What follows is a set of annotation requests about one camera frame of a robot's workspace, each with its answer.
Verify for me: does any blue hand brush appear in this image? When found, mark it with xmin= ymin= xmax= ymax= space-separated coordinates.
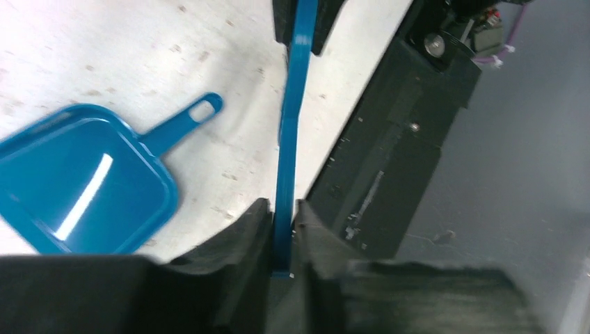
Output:
xmin=271 ymin=0 xmax=320 ymax=279

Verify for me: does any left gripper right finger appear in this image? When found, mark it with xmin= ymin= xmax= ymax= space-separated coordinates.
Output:
xmin=292 ymin=200 xmax=360 ymax=333

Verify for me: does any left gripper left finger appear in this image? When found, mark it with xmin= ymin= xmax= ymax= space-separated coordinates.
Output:
xmin=165 ymin=198 xmax=273 ymax=333

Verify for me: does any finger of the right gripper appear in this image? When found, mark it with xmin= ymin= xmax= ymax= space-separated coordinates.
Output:
xmin=271 ymin=0 xmax=346 ymax=56

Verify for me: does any blue plastic dustpan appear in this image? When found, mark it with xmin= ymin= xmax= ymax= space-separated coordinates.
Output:
xmin=1 ymin=93 xmax=224 ymax=254

